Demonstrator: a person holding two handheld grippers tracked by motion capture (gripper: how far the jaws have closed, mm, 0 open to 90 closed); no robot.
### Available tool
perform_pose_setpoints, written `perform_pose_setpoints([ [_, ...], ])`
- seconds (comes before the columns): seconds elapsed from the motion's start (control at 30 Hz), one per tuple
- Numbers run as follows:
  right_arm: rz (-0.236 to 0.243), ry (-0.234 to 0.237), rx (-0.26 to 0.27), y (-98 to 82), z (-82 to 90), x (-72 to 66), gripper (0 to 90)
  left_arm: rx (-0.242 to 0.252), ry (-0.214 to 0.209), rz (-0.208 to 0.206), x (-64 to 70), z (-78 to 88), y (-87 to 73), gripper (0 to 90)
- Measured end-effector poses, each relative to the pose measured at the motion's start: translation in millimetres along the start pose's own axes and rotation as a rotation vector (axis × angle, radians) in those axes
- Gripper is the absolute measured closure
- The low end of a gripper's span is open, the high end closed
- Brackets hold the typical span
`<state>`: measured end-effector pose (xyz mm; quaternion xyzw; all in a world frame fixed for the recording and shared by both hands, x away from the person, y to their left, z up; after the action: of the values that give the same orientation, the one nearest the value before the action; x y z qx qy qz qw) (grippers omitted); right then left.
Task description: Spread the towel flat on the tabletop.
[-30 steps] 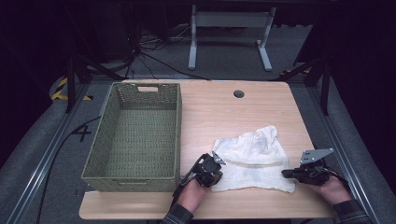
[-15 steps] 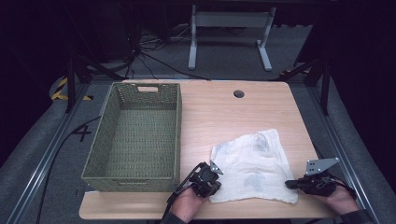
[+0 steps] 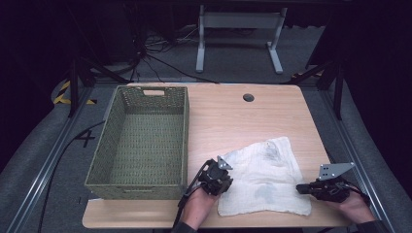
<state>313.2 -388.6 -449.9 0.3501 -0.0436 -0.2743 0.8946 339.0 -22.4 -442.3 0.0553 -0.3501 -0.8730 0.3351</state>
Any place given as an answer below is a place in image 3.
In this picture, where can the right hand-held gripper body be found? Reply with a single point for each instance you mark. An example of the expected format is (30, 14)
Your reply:
(328, 191)

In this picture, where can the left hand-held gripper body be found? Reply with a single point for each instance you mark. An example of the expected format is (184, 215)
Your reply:
(215, 178)

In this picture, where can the white cloth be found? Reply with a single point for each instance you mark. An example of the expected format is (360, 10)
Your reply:
(265, 181)

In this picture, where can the green woven basket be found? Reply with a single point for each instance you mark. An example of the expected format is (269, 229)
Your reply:
(145, 145)

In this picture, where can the person's right hand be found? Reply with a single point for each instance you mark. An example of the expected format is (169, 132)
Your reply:
(358, 208)

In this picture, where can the person's left hand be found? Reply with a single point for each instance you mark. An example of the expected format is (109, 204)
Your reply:
(197, 208)

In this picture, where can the black table grommet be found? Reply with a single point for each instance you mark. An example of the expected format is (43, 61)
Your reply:
(248, 97)

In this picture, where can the black metal stand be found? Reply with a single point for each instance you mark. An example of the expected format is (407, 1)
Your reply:
(338, 93)
(74, 90)

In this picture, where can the yellow black hazard tape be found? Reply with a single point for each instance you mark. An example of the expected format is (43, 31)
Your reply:
(61, 93)

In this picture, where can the aluminium floor rail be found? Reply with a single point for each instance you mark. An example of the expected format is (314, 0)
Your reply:
(348, 142)
(45, 168)

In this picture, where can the white metal table frame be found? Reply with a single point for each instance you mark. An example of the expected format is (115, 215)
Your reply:
(239, 20)

